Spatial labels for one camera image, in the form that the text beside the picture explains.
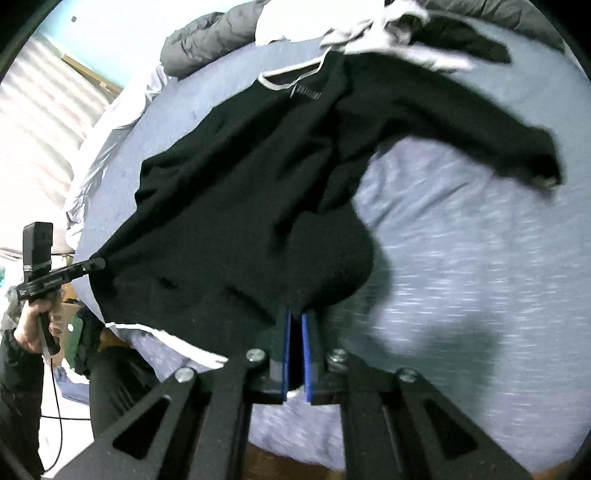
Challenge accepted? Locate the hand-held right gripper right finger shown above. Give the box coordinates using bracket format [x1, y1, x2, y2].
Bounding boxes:
[301, 311, 536, 480]

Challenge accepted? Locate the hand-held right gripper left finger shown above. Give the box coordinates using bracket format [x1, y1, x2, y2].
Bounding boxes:
[53, 307, 296, 480]

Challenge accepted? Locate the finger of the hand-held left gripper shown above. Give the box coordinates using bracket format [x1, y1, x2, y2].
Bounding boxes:
[62, 258, 106, 280]

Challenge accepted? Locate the black sweatshirt with white collar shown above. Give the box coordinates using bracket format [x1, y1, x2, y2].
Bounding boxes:
[74, 48, 566, 365]

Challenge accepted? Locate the person's left forearm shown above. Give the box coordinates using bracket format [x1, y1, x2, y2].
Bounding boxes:
[0, 323, 47, 480]

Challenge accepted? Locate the person's left hand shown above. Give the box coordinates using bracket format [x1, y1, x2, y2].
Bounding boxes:
[16, 300, 65, 354]

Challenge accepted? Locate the cream striped curtain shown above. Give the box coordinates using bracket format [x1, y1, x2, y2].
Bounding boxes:
[0, 34, 116, 259]

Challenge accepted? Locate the light grey sheet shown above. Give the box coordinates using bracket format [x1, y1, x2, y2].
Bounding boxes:
[65, 65, 167, 245]

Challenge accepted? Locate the wooden board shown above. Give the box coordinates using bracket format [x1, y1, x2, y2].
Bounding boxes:
[62, 54, 123, 93]

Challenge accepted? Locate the dark grey duvet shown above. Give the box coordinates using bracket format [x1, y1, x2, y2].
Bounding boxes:
[161, 0, 566, 77]

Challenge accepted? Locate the white shirt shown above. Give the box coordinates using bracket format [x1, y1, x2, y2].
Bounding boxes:
[256, 0, 416, 47]

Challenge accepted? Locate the grey hoodie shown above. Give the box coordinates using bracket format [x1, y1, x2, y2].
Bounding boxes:
[321, 9, 476, 72]

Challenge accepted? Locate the black garment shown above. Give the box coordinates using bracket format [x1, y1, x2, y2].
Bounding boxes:
[416, 11, 513, 65]

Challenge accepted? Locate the black cable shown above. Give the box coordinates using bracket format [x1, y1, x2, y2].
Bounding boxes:
[41, 351, 90, 421]

